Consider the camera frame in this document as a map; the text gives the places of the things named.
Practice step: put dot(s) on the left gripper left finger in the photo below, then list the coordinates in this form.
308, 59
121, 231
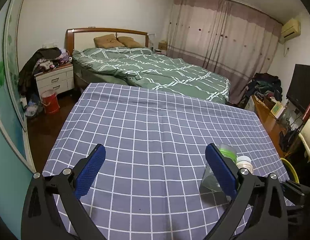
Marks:
40, 216

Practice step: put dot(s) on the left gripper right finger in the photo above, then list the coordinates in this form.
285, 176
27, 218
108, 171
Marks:
257, 208

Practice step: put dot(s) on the white capped jar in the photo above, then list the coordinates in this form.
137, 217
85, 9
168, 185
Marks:
245, 162

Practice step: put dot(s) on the yellow rimmed trash bin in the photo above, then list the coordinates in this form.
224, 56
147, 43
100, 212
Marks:
290, 170

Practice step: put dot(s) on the sliding wardrobe door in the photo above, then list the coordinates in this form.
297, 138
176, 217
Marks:
13, 125

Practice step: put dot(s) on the cream puffer jacket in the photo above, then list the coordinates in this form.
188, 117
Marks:
304, 136

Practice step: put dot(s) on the wooden desk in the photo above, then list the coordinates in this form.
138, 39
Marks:
270, 124

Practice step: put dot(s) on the red bucket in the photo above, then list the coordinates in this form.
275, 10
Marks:
50, 102

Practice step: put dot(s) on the blue checked tablecloth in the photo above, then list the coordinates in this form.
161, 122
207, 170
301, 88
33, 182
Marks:
149, 186

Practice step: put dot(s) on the black monitor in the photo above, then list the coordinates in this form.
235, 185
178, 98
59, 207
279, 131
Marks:
299, 90

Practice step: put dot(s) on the white nightstand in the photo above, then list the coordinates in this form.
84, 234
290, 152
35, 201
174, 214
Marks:
59, 79

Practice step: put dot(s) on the pile of clothes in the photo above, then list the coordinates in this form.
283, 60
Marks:
262, 85

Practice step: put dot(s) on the dark clothes on nightstand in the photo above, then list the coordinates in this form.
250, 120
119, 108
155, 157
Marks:
43, 60

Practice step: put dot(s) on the brown pillow left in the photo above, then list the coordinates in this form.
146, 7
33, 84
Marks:
107, 41

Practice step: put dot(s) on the brown pillow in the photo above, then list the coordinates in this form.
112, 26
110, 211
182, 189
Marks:
129, 42
107, 41

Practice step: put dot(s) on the brown pillow right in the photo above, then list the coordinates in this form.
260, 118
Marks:
129, 42

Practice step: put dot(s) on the yellow tissue box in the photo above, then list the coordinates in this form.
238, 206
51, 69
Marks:
162, 45

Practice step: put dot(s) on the wall air conditioner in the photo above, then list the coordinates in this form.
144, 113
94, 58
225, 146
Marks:
290, 30

